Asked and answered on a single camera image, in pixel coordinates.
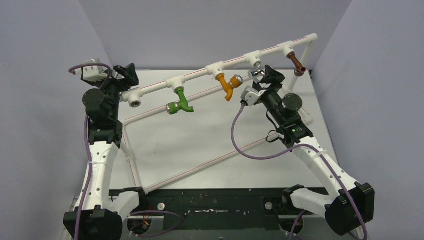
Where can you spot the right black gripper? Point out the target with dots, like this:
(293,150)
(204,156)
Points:
(269,84)

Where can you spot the green plastic faucet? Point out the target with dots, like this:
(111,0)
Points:
(182,105)

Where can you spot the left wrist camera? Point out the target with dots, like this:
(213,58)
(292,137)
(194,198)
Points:
(94,71)

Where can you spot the chrome metal faucet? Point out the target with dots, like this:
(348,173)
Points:
(256,75)

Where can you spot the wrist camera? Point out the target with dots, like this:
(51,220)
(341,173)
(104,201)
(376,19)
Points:
(94,71)
(251,96)

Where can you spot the brown plastic faucet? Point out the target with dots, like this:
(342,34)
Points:
(299,69)

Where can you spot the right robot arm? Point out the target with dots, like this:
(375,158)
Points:
(348,204)

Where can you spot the orange plastic faucet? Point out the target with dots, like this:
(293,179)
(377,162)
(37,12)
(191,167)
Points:
(235,82)

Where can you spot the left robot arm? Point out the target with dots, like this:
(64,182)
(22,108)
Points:
(95,216)

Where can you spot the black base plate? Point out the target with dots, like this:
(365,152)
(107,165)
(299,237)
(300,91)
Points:
(240,209)

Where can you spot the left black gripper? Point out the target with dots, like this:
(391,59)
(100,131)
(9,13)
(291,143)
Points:
(130,78)

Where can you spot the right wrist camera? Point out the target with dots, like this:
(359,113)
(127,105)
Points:
(251,96)

